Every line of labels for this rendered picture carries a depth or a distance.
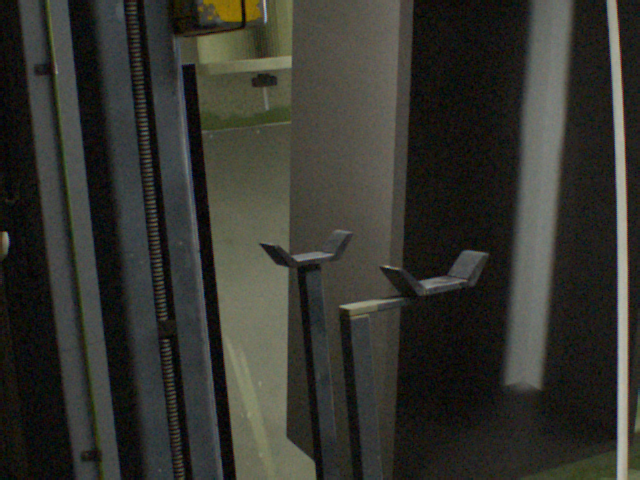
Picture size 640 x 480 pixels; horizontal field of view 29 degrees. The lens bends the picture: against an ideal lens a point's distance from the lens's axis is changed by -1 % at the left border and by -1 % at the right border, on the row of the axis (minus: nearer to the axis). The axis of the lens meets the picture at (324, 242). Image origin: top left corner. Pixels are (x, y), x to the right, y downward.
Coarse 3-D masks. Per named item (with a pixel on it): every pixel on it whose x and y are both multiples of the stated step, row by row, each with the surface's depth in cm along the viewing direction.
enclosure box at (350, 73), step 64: (320, 0) 214; (384, 0) 197; (448, 0) 239; (512, 0) 247; (576, 0) 246; (320, 64) 217; (384, 64) 199; (448, 64) 244; (512, 64) 251; (576, 64) 249; (320, 128) 220; (384, 128) 202; (448, 128) 248; (512, 128) 256; (576, 128) 251; (320, 192) 223; (384, 192) 205; (448, 192) 252; (512, 192) 261; (576, 192) 254; (384, 256) 207; (448, 256) 257; (512, 256) 266; (576, 256) 257; (384, 320) 210; (448, 320) 262; (512, 320) 271; (576, 320) 260; (384, 384) 213; (448, 384) 267; (512, 384) 276; (576, 384) 262; (384, 448) 217; (448, 448) 247; (512, 448) 247; (576, 448) 248
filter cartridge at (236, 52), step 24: (288, 0) 311; (288, 24) 313; (216, 48) 315; (240, 48) 312; (264, 48) 313; (288, 48) 313; (216, 72) 316; (240, 72) 312; (264, 72) 325; (264, 96) 328
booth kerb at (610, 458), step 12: (636, 432) 351; (636, 444) 351; (600, 456) 345; (612, 456) 347; (636, 456) 352; (564, 468) 339; (576, 468) 341; (588, 468) 343; (600, 468) 345; (612, 468) 347; (636, 468) 352
